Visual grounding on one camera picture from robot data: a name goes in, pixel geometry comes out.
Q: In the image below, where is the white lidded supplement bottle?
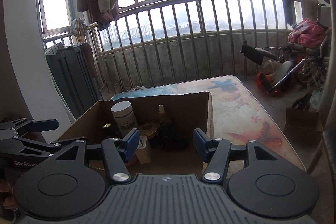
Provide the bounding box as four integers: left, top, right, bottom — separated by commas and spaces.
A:
110, 101, 138, 136

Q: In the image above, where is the black tape roll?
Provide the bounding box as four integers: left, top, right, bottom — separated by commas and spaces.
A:
98, 121, 119, 139

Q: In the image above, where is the beach print table mat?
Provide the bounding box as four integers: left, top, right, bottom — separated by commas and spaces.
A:
112, 76, 306, 170

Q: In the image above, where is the gold lid black jar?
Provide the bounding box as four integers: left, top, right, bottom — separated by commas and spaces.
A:
139, 122, 159, 139

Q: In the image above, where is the large cardboard box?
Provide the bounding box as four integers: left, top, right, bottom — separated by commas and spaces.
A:
59, 92, 214, 176

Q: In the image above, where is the green dropper bottle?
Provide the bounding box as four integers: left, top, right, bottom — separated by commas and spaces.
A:
158, 104, 171, 135

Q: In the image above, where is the dark grey storage cabinet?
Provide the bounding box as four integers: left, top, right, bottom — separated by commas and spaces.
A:
45, 43, 102, 119

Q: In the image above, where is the red plastic bag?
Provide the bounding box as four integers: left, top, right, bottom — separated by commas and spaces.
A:
255, 72, 281, 96

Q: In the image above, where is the brown paper bag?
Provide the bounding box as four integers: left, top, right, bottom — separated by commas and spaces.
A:
284, 108, 323, 144

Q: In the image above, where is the metal balcony railing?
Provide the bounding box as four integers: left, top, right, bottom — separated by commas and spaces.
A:
44, 0, 307, 93

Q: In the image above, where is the wheelchair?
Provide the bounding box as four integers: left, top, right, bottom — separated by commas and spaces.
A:
241, 3, 331, 111

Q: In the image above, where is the pink blanket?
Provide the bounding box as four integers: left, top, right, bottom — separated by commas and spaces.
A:
288, 18, 326, 49

